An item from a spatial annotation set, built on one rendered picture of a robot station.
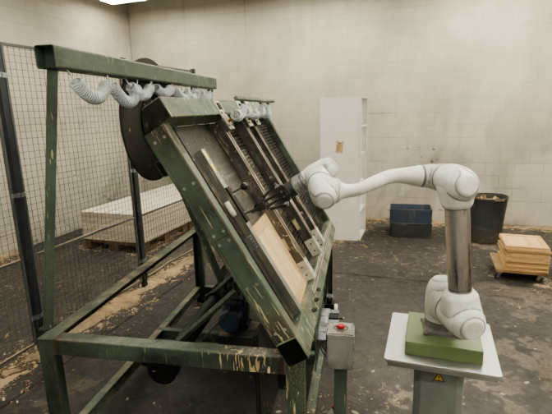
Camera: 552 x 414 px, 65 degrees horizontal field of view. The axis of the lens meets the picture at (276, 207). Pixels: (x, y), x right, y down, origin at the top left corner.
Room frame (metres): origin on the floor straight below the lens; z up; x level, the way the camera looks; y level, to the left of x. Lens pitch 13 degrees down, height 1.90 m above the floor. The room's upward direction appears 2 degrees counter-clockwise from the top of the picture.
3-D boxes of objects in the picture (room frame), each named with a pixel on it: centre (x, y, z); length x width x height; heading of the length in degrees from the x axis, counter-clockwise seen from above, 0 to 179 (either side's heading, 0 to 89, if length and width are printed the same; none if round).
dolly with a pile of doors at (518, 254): (4.69, -2.73, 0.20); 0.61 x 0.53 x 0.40; 160
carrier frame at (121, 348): (2.98, 0.36, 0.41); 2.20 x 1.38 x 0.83; 169
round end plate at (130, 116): (2.96, 0.79, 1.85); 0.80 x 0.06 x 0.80; 169
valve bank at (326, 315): (2.24, -0.29, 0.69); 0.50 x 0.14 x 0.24; 169
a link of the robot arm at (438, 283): (1.97, -0.80, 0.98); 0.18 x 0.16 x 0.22; 3
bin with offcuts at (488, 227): (5.97, -2.99, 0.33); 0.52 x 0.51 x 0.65; 160
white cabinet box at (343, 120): (6.46, -1.03, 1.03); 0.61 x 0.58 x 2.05; 160
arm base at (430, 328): (2.00, -0.81, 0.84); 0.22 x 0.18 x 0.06; 166
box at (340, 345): (1.79, -0.28, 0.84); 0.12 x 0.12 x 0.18; 79
